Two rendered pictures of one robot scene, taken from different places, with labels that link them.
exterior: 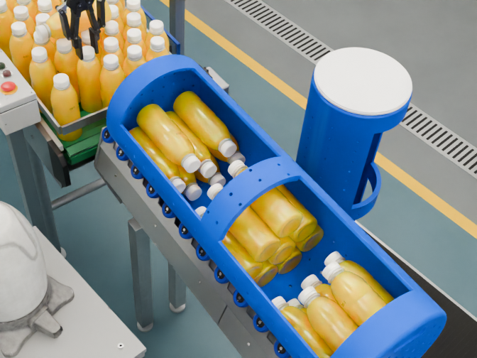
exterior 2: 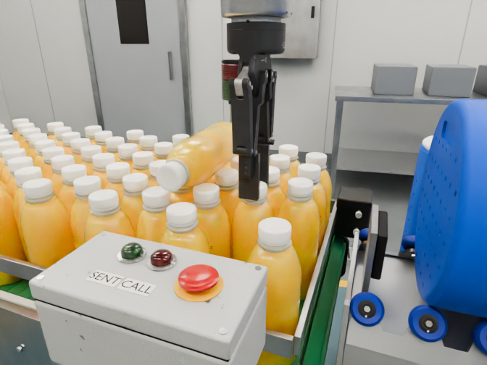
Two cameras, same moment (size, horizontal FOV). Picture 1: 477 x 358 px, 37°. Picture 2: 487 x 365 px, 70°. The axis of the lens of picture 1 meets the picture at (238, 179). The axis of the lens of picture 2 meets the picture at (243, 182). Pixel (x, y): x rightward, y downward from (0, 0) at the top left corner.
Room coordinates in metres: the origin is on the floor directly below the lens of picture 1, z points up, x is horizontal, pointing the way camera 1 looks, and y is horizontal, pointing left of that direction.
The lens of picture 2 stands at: (1.05, 0.69, 1.30)
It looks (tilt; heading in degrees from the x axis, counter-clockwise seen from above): 22 degrees down; 331
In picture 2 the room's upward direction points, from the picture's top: straight up
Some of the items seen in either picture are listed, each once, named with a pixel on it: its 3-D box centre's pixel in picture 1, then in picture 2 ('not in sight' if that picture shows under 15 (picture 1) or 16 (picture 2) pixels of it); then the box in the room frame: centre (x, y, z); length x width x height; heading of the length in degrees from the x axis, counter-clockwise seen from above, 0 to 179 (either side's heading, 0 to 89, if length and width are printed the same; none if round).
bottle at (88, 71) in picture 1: (90, 80); (253, 247); (1.46, 0.44, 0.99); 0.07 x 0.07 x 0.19
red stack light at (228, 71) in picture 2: not in sight; (233, 71); (1.89, 0.25, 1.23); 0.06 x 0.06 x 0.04
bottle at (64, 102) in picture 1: (65, 109); (272, 299); (1.35, 0.48, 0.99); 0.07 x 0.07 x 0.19
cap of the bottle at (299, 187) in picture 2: (111, 61); (300, 187); (1.44, 0.37, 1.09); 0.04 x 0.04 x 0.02
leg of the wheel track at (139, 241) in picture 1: (142, 278); not in sight; (1.26, 0.29, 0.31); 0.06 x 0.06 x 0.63; 41
